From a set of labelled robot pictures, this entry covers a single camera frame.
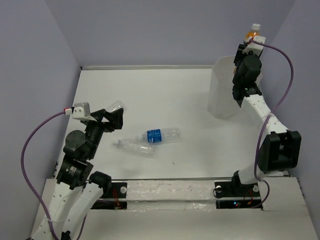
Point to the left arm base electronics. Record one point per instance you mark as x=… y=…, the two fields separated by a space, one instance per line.
x=115 y=199

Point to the aluminium back rail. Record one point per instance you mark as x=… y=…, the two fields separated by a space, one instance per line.
x=142 y=67

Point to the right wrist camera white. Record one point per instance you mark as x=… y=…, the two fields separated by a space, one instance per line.
x=252 y=46

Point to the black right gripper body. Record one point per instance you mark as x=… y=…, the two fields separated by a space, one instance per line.
x=240 y=55

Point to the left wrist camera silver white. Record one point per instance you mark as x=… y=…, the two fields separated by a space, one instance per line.
x=81 y=110

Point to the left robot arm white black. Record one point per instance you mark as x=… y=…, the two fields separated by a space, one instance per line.
x=77 y=188

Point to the blue label water bottle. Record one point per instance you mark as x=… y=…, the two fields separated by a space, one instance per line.
x=161 y=135

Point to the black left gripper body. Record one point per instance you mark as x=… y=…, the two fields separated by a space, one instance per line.
x=96 y=129

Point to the white octagonal bin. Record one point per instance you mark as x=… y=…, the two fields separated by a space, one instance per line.
x=221 y=103

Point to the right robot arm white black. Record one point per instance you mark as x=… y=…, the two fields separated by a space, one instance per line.
x=245 y=87

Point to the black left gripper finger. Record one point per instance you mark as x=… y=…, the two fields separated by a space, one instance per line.
x=98 y=115
x=114 y=119

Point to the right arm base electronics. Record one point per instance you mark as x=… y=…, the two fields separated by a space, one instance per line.
x=244 y=197

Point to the clear bottle white cap upper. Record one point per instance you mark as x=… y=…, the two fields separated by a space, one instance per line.
x=135 y=147

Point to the clear capless bottle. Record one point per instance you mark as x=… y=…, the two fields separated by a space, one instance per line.
x=115 y=106

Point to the white front cover board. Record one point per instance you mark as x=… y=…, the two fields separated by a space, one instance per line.
x=185 y=209

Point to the orange juice bottle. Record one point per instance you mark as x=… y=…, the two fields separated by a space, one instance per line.
x=254 y=31

